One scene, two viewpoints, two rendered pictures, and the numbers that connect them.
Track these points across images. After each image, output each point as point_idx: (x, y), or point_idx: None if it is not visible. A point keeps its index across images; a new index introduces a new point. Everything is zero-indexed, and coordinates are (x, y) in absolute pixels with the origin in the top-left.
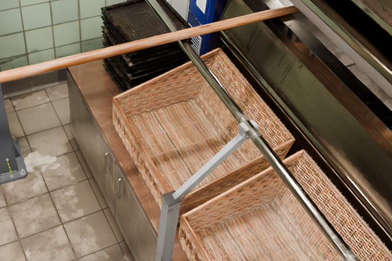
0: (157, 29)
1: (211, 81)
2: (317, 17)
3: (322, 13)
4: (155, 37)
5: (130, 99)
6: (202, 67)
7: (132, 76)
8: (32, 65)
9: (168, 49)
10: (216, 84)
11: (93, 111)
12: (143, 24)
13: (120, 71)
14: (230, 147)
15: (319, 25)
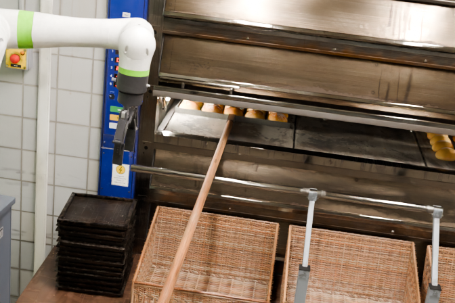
0: (114, 212)
1: (263, 184)
2: (301, 109)
3: (304, 105)
4: (208, 177)
5: (137, 279)
6: (248, 181)
7: (121, 262)
8: (191, 220)
9: (131, 224)
10: (268, 184)
11: None
12: (101, 214)
13: (98, 270)
14: (312, 211)
15: (305, 113)
